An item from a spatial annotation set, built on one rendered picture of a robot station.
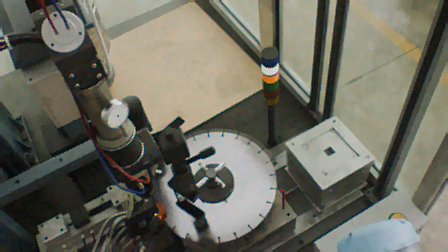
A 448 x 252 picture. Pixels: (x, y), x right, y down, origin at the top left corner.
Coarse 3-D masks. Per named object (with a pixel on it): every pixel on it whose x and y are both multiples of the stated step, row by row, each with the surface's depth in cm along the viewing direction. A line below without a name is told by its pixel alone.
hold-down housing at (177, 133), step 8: (168, 128) 88; (176, 128) 90; (160, 136) 90; (168, 136) 88; (176, 136) 89; (160, 144) 88; (168, 144) 88; (176, 144) 88; (184, 144) 89; (168, 152) 89; (176, 152) 90; (184, 152) 91; (168, 160) 91; (176, 160) 92; (176, 168) 96; (184, 168) 97; (176, 176) 98; (184, 176) 98; (192, 176) 100; (184, 184) 101
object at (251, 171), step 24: (192, 144) 125; (216, 144) 124; (240, 144) 123; (168, 168) 121; (192, 168) 120; (240, 168) 118; (264, 168) 118; (168, 192) 116; (240, 192) 114; (264, 192) 113; (168, 216) 112; (192, 216) 112; (216, 216) 111; (240, 216) 110; (264, 216) 110; (192, 240) 108; (216, 240) 107
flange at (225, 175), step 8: (200, 168) 119; (208, 168) 118; (224, 168) 118; (200, 176) 117; (224, 176) 116; (232, 176) 116; (192, 184) 116; (208, 184) 114; (216, 184) 113; (232, 184) 115; (200, 192) 114; (208, 192) 114; (216, 192) 114; (224, 192) 114; (208, 200) 113; (216, 200) 113
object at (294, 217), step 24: (96, 96) 72; (96, 120) 77; (120, 120) 75; (144, 144) 90; (144, 168) 88; (288, 192) 134; (360, 192) 131; (288, 216) 120; (312, 216) 128; (336, 216) 128; (144, 240) 116; (168, 240) 116; (240, 240) 117; (264, 240) 120; (288, 240) 125; (312, 240) 125
